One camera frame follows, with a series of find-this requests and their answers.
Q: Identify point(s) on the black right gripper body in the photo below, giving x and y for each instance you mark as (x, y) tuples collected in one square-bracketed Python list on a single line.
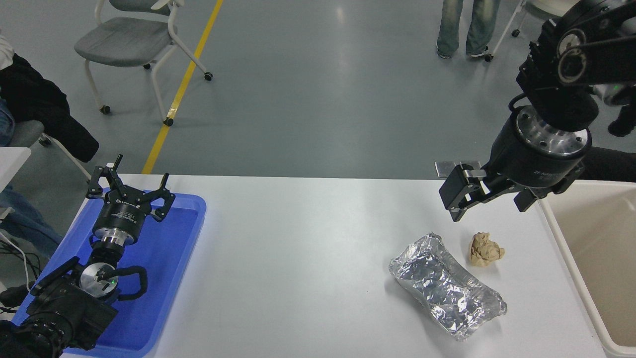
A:
[(526, 164)]

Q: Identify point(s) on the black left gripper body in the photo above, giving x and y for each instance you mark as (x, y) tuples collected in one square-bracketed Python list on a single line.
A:
[(121, 215)]

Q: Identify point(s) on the silver foil plate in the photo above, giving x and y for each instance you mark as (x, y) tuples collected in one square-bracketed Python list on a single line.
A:
[(447, 286)]

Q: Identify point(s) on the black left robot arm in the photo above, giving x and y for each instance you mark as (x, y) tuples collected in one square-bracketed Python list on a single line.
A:
[(64, 308)]

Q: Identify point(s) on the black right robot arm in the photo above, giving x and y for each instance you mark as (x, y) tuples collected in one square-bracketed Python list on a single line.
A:
[(571, 64)]

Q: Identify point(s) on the metal floor plate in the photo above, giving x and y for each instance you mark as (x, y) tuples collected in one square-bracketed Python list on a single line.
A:
[(444, 169), (472, 164)]

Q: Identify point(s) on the crumpled tan paper ball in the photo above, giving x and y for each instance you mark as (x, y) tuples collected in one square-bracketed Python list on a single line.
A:
[(486, 250)]

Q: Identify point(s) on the blue plastic tray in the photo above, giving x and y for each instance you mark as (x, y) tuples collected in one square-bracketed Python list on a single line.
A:
[(164, 278)]

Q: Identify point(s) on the large pale plastic bin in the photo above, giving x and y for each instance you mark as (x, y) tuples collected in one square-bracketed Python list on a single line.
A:
[(596, 238)]

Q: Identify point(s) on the grey seat wheeled chair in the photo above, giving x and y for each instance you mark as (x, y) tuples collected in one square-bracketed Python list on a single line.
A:
[(27, 132)]

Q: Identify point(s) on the white side table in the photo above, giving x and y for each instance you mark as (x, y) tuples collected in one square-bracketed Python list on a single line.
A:
[(10, 161)]

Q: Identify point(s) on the person in jeans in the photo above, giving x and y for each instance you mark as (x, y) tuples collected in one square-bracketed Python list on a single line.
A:
[(454, 25)]

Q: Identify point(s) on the white frame wheeled chair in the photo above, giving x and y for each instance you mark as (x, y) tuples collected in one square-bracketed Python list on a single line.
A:
[(539, 7)]

